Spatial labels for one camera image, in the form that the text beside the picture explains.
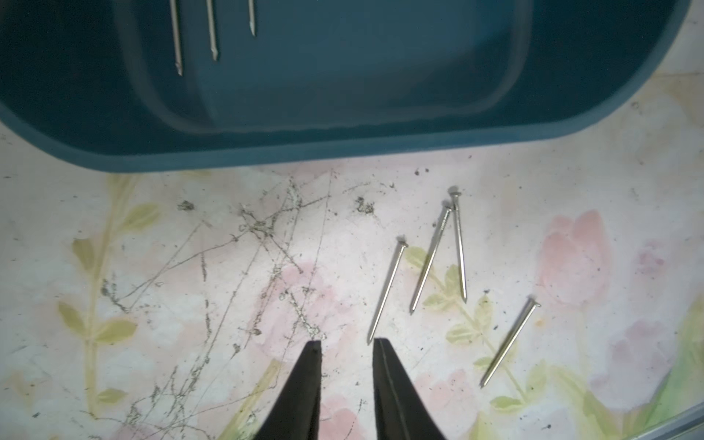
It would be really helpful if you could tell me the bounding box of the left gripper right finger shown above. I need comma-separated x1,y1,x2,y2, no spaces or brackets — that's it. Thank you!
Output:
373,338,445,440

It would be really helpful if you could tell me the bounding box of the teal plastic storage box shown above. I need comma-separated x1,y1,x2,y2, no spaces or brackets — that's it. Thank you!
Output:
1,1,689,173

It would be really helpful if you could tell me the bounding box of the aluminium mounting rail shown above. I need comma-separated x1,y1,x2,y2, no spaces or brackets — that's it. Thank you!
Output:
632,403,704,440

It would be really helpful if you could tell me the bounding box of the pink floral table mat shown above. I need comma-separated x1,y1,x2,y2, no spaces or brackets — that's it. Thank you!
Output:
1,1,703,439

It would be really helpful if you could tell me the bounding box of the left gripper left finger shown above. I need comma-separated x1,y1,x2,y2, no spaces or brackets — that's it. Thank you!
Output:
255,341,322,440

